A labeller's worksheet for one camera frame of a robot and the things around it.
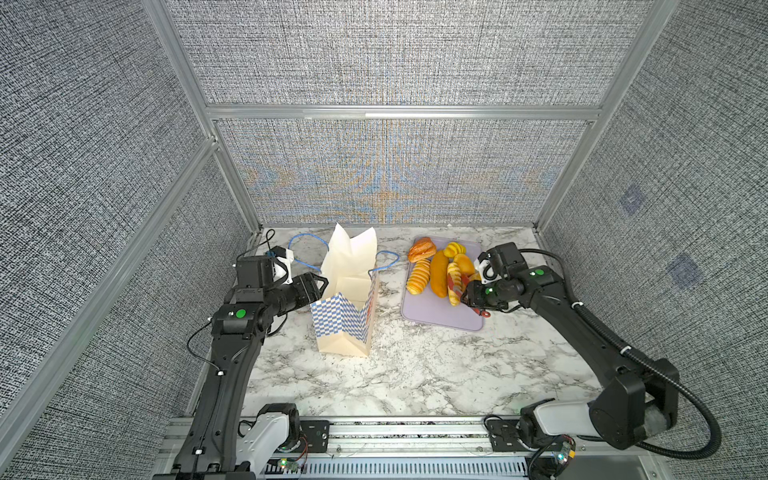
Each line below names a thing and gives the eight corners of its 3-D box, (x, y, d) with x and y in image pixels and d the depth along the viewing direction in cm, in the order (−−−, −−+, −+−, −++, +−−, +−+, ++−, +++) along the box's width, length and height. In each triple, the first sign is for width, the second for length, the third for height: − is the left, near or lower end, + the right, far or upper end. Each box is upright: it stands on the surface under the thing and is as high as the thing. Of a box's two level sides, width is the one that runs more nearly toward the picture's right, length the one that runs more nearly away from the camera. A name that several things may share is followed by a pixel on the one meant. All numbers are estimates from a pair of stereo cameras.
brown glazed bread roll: (409, 265, 109) (409, 256, 105) (407, 246, 115) (408, 237, 111) (435, 265, 109) (437, 256, 105) (433, 246, 115) (434, 237, 111)
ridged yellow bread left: (403, 292, 103) (404, 285, 99) (416, 262, 111) (417, 255, 107) (421, 298, 101) (422, 291, 98) (432, 267, 109) (434, 260, 106)
